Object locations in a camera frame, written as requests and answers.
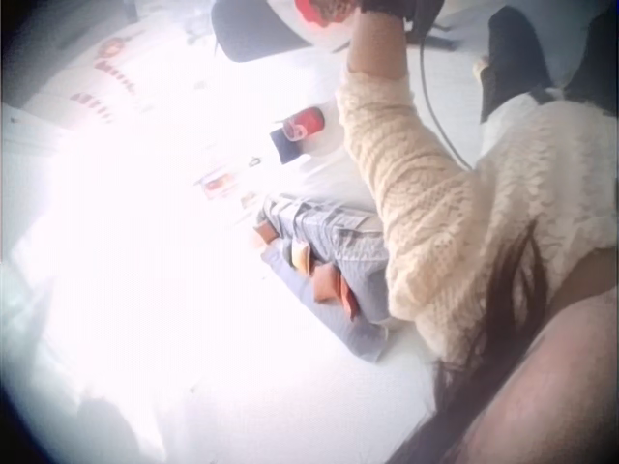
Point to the blue striped cloth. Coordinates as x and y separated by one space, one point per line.
348 241

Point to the orange fabric piece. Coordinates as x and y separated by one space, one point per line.
301 257
325 284
266 232
349 303

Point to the person's legs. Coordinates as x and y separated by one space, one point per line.
515 48

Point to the black wrist band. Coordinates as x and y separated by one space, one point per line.
387 6

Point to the white cloth red print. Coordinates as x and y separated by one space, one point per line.
113 72

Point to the person's left hand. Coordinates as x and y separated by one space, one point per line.
338 9

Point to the person's left fingers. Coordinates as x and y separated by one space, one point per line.
326 9

